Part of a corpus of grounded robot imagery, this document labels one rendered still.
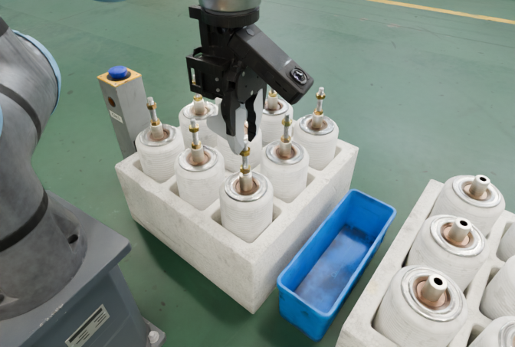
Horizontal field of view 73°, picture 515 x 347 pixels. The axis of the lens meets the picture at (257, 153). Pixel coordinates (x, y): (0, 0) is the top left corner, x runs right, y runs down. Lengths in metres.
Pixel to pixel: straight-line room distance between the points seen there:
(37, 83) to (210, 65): 0.21
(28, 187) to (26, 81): 0.13
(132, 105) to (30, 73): 0.40
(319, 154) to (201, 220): 0.28
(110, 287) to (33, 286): 0.11
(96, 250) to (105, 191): 0.54
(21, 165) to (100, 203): 0.60
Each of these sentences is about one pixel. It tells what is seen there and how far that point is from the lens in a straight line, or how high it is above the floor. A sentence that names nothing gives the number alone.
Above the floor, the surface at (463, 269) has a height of 0.24.
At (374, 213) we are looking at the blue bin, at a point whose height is 0.08.
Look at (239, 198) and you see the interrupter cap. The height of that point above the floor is 0.25.
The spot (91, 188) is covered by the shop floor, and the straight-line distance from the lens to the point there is 1.06.
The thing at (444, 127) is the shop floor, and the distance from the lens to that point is 1.34.
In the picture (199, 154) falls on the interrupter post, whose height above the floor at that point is 0.27.
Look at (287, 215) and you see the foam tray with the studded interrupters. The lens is 0.66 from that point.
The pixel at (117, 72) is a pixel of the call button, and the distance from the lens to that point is 0.85.
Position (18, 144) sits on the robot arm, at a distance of 0.43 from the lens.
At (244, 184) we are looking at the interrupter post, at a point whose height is 0.27.
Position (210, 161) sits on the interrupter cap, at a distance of 0.66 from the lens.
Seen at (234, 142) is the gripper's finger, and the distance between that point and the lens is 0.51.
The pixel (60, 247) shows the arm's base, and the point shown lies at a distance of 0.48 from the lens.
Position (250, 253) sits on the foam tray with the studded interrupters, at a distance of 0.61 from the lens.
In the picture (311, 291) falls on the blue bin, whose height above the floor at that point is 0.00.
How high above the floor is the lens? 0.69
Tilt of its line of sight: 40 degrees down
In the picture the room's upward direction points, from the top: straight up
